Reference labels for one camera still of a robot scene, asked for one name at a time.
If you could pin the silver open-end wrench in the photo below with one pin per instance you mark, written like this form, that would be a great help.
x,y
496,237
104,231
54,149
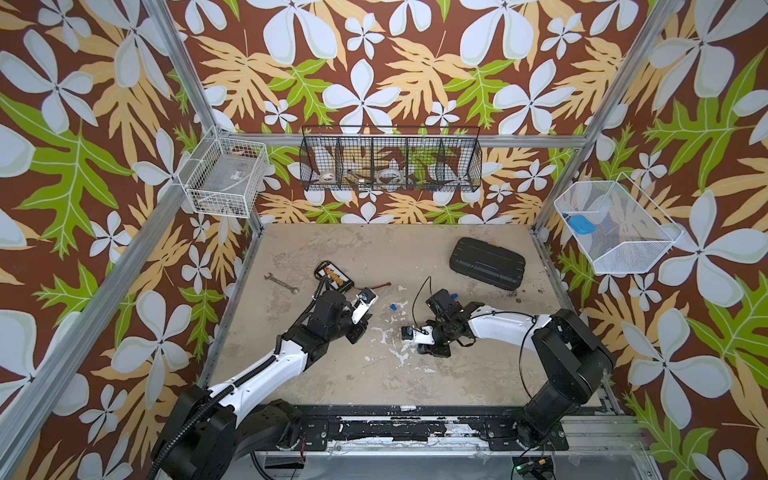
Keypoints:
x,y
270,277

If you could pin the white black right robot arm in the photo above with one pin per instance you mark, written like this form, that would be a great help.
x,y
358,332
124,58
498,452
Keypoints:
x,y
574,360

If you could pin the white mesh basket right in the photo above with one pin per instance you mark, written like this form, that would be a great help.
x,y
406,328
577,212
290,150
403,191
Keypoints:
x,y
633,232

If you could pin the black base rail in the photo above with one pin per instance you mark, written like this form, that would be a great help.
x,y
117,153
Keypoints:
x,y
312,428

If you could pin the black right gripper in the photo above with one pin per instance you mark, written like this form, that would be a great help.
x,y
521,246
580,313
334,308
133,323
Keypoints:
x,y
431,349

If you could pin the white wire basket left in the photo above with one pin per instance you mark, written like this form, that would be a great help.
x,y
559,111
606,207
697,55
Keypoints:
x,y
223,175

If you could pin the black battery charging board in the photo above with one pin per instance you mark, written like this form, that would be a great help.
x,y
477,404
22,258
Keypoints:
x,y
335,277

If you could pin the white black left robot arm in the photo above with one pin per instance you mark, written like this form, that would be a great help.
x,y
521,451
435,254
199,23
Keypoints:
x,y
207,426

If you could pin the blue object in basket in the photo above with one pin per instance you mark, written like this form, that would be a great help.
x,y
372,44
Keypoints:
x,y
580,225

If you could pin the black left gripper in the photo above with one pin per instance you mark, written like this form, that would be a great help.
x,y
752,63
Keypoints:
x,y
357,330

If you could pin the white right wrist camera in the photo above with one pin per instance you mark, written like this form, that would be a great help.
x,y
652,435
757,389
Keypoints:
x,y
420,336

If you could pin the black plastic case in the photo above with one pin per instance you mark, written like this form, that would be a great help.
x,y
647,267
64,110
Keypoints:
x,y
488,263

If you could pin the black wire basket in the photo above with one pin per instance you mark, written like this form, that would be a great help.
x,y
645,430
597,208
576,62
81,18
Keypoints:
x,y
390,158

